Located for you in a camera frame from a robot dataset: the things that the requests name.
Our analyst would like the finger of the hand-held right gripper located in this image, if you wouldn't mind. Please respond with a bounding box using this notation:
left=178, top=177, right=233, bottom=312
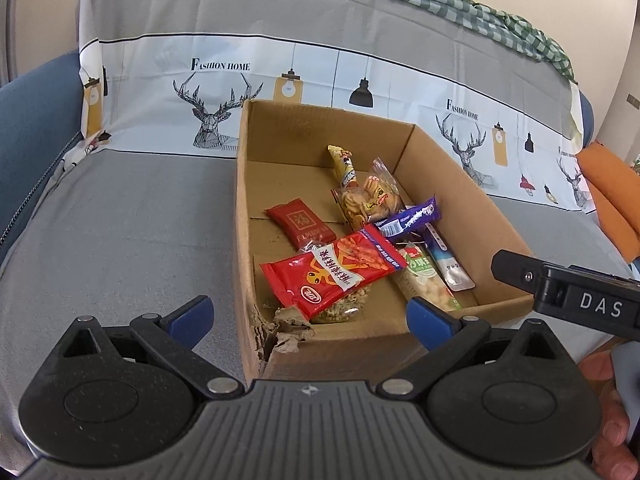
left=491, top=249, right=551, bottom=297

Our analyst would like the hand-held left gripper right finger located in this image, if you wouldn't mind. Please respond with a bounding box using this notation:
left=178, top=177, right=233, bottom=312
left=375, top=297, right=566, bottom=401

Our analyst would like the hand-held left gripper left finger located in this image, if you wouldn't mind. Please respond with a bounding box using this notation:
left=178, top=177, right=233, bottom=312
left=57, top=296, right=246, bottom=401

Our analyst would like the pale green snack packet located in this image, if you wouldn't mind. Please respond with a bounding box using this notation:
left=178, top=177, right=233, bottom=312
left=390, top=242, right=463, bottom=313

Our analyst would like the purple and white stick packet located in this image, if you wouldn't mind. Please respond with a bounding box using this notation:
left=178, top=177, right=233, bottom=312
left=419, top=225, right=476, bottom=292

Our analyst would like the clear packet with green label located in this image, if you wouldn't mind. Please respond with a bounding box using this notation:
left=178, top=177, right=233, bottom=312
left=262, top=285, right=373, bottom=325

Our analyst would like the purple wafer packet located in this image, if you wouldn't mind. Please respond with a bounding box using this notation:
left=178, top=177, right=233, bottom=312
left=374, top=196, right=443, bottom=240

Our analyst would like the bright red printed snack packet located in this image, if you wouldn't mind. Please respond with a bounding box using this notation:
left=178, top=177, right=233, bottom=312
left=259, top=224, right=406, bottom=322

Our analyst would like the clear bag of round biscuits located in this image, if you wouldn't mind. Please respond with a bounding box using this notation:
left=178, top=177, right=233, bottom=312
left=330, top=157, right=406, bottom=228

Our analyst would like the dark red snack packet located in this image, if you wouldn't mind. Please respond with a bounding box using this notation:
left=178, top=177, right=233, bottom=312
left=264, top=197, right=337, bottom=251

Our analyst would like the brown cardboard box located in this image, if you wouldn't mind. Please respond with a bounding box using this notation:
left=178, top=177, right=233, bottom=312
left=232, top=99, right=536, bottom=386

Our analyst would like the yellow snack packet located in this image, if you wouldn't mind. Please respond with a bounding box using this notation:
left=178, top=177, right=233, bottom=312
left=327, top=145, right=357, bottom=192

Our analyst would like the person's right hand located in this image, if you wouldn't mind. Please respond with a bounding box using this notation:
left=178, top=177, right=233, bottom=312
left=580, top=347, right=640, bottom=480

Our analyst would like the orange cushion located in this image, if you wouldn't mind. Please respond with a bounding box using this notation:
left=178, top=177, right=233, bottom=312
left=575, top=142, right=640, bottom=263

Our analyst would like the blue sofa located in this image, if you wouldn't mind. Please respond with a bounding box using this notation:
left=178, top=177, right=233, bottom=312
left=0, top=51, right=83, bottom=261

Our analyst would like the green checked cloth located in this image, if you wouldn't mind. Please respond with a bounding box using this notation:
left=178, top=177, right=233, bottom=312
left=89, top=0, right=578, bottom=83

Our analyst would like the grey curtain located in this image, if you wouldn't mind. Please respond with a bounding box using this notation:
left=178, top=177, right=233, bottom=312
left=0, top=0, right=21, bottom=86

